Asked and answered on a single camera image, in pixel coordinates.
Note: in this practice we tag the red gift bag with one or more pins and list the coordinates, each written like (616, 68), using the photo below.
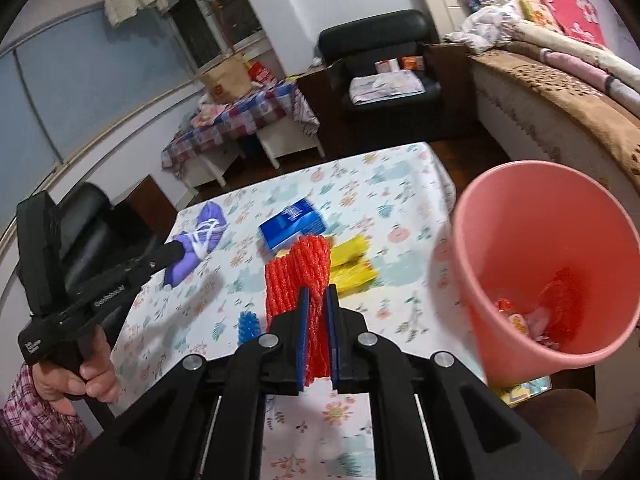
(260, 72)

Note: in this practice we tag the brown floral blanket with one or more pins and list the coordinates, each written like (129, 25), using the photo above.
(575, 90)

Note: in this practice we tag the wooden coat rack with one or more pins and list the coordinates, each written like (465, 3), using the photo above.
(227, 30)

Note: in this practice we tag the crumpled white quilt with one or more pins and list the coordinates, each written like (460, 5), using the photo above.
(485, 25)

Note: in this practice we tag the person's left forearm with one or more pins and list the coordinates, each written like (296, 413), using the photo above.
(35, 430)

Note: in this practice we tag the colourful printed sheet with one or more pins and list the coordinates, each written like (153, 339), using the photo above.
(520, 391)

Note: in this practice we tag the yellow plastic bag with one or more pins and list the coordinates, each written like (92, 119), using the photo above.
(350, 260)

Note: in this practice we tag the red floral pillow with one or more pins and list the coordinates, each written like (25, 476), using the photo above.
(570, 10)

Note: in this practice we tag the red mesh net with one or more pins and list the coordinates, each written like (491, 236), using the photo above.
(565, 295)

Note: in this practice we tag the black leather armchair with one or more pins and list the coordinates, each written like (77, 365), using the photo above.
(375, 40)
(85, 210)

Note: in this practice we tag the red foam net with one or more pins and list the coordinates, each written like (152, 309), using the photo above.
(300, 265)

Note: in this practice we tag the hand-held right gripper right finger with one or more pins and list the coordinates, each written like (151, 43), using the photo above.
(332, 340)

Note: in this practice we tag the blue tissue packet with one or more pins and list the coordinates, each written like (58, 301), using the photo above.
(290, 227)

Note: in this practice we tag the rolled pink cream quilt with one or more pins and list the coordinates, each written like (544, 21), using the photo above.
(590, 60)

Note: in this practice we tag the person's left hand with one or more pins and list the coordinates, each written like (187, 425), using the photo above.
(95, 367)

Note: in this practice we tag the small white box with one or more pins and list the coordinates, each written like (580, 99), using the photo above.
(386, 66)

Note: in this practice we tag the white stool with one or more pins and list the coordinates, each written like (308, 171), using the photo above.
(212, 167)
(290, 142)

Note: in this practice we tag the dark barred window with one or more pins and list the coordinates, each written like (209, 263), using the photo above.
(200, 25)

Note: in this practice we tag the checkered tablecloth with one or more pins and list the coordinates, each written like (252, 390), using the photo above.
(235, 120)

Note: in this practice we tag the pink clothes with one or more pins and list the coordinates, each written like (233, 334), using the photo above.
(206, 116)

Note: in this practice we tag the yellow floral pillow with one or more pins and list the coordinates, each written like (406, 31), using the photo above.
(540, 15)

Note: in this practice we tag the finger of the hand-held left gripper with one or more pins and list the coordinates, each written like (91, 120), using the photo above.
(167, 254)

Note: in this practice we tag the blue foam net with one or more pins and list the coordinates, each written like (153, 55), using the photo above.
(248, 325)

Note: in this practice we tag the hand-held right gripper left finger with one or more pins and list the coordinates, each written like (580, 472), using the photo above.
(302, 340)

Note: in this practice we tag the small orange box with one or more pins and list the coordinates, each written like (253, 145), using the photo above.
(413, 62)

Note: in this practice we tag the brown paper bag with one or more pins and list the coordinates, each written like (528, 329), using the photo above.
(227, 80)

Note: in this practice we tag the cream wooden bed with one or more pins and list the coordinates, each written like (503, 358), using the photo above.
(505, 105)

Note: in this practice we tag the brown wooden stool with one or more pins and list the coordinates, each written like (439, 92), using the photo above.
(555, 420)

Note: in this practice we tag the large blue window pane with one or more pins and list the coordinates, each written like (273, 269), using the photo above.
(100, 85)

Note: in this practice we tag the pink plastic bucket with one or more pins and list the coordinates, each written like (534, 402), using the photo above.
(500, 220)

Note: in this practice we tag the purple plastic bag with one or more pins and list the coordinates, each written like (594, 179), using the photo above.
(212, 212)

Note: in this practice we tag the folded pale cloth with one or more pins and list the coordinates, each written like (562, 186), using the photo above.
(385, 87)

